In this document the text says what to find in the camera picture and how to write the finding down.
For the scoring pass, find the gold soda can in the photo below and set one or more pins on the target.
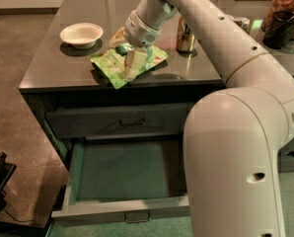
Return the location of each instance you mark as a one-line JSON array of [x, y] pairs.
[[185, 37]]

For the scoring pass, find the closed top left drawer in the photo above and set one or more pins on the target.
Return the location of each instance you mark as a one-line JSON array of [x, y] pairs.
[[119, 122]]

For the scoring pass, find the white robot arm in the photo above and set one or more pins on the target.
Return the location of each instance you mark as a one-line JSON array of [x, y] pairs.
[[231, 137]]

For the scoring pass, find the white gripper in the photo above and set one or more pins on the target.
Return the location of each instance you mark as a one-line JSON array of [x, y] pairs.
[[139, 31]]

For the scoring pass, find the white paper bowl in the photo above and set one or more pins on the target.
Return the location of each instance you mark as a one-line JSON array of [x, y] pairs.
[[81, 35]]

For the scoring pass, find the green rice chip bag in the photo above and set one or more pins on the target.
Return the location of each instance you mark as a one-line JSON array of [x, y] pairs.
[[111, 63]]

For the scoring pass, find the black cup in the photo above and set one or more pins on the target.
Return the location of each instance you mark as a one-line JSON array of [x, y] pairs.
[[280, 30]]

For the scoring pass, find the open middle drawer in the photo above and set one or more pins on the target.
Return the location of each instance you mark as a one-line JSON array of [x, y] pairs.
[[129, 180]]

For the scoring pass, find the crumpled white snack wrapper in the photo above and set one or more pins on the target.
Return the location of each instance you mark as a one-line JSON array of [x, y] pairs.
[[242, 22]]

